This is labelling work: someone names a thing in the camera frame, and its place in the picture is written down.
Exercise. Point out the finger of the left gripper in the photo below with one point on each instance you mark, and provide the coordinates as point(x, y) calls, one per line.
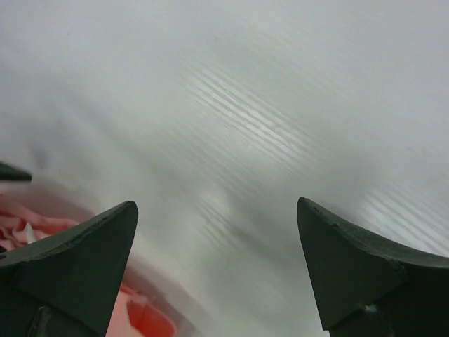
point(10, 173)

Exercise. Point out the pink pleated skirt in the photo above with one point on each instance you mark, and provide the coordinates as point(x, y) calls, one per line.
point(133, 314)

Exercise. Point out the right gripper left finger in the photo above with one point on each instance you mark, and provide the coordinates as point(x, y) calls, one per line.
point(67, 284)

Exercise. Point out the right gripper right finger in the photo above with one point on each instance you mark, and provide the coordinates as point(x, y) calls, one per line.
point(367, 285)

